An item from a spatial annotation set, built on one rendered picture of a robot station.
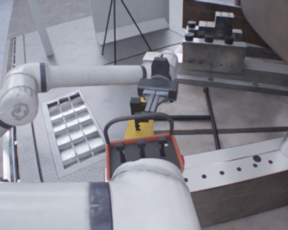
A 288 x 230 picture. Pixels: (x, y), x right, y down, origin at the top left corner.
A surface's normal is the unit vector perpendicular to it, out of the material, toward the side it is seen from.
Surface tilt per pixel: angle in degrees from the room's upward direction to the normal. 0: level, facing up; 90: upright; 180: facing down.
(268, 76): 72
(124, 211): 15
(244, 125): 0
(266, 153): 0
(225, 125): 0
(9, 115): 87
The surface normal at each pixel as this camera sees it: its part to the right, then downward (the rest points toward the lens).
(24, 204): 0.15, -0.83
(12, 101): 0.44, 0.51
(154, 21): 0.23, -0.25
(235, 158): -0.07, -0.74
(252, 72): -0.26, 0.40
